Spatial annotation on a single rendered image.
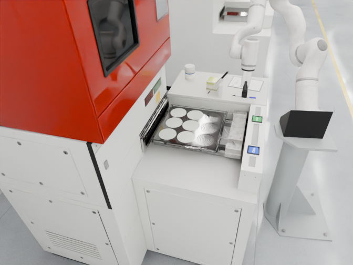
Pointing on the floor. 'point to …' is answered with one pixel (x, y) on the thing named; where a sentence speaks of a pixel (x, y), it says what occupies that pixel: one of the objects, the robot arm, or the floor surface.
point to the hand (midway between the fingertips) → (244, 93)
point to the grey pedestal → (282, 223)
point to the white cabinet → (193, 224)
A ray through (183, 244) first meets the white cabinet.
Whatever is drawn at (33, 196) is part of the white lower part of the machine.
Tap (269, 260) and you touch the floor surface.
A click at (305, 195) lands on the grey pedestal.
